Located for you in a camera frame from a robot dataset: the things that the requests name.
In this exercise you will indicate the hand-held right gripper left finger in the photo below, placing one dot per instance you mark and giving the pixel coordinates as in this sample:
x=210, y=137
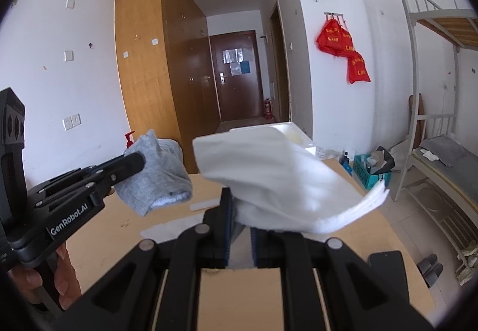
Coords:
x=227, y=234

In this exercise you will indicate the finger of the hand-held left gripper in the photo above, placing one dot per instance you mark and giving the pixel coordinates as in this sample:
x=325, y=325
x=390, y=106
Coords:
x=127, y=165

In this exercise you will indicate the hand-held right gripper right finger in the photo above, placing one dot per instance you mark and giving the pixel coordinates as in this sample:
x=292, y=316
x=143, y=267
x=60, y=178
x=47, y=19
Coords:
x=255, y=249

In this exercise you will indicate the grey sock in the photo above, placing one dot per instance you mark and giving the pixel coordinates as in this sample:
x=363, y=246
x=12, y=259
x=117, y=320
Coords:
x=160, y=174

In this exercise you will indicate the thin white tissue sheet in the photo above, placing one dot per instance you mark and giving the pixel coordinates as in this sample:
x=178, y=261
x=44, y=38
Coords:
x=168, y=228

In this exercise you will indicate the white tissue stack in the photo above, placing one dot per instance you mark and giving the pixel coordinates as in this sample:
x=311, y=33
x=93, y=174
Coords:
x=280, y=174

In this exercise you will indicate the white foam box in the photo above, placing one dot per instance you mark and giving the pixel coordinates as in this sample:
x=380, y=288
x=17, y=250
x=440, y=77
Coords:
x=298, y=137

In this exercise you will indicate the person's left hand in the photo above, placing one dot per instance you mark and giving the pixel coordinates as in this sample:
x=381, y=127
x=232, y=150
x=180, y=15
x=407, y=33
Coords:
x=69, y=278

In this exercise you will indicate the white lotion pump bottle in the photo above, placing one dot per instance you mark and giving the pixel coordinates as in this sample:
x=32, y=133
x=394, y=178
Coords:
x=129, y=140

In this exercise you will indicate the wooden wardrobe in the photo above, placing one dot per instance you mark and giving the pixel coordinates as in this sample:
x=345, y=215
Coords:
x=149, y=73

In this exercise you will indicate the small blue floor bottle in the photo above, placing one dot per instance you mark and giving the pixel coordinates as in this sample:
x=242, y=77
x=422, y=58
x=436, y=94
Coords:
x=346, y=165

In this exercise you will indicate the red fire extinguisher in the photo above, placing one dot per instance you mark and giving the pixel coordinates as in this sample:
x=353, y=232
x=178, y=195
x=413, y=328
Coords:
x=268, y=110

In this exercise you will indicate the blue plastic crate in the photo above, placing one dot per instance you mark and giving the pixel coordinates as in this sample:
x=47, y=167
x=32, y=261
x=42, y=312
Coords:
x=364, y=174

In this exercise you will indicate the dark brown entrance door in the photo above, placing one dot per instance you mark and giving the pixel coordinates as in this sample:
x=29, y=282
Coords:
x=239, y=92

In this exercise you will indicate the black plastic bag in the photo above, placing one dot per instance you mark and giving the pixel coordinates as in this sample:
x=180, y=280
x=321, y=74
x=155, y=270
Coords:
x=384, y=161

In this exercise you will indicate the dark slipper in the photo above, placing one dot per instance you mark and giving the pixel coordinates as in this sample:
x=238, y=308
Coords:
x=434, y=277
x=427, y=263

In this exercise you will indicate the white cloth on bed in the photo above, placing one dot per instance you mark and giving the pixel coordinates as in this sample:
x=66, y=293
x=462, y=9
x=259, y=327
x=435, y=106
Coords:
x=429, y=154

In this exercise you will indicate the brown wooden board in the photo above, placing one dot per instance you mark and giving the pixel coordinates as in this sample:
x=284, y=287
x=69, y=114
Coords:
x=416, y=122

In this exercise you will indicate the red cloth bag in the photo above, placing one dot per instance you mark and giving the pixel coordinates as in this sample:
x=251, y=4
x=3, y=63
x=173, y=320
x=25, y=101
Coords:
x=346, y=45
x=328, y=38
x=358, y=69

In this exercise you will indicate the white rag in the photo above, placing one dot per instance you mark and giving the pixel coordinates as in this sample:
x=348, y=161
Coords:
x=466, y=265

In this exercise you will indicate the grey bed mat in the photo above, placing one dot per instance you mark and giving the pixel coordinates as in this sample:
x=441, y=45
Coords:
x=448, y=150

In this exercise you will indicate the grey metal bunk bed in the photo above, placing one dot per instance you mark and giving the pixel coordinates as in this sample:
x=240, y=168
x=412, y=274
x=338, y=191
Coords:
x=414, y=54

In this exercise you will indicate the double white wall outlet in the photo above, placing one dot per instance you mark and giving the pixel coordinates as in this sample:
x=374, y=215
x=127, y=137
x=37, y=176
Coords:
x=71, y=122

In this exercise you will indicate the white wall switch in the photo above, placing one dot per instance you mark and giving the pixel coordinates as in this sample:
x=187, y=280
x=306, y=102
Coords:
x=70, y=4
x=69, y=55

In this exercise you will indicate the wooden side door frame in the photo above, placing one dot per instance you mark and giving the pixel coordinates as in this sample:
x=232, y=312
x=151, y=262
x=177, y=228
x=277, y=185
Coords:
x=280, y=73

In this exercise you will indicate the metal wall hook rack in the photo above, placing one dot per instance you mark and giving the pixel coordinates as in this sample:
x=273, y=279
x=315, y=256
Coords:
x=333, y=14

